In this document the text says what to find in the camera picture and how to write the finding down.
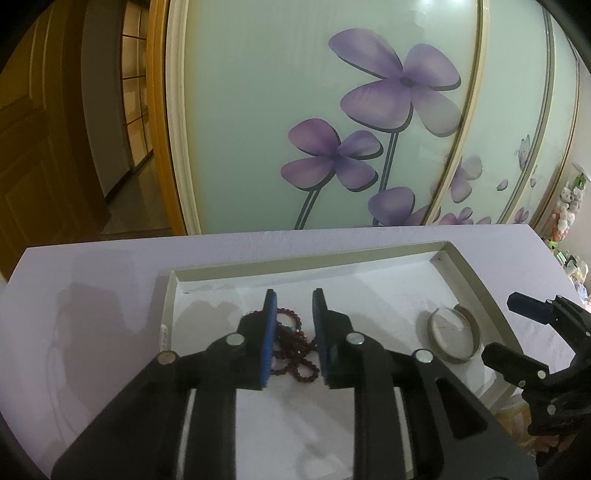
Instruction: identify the purple tablecloth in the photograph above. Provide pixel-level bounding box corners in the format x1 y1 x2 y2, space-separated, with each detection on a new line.
1 226 578 479

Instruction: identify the wide silver cuff bangle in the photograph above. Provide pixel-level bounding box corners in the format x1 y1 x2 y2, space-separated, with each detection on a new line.
427 304 482 365

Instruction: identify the plush toy stack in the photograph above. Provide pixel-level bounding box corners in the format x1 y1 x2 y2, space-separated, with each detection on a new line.
543 163 590 251

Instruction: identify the dark red bead bracelet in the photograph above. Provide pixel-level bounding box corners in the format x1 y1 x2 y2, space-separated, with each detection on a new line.
244 308 321 383

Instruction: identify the floral sliding wardrobe door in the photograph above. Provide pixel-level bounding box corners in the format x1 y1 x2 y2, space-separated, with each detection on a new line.
166 1 486 234

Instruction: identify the brown wooden door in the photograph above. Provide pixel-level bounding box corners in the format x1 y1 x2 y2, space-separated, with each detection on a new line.
1 20 109 280

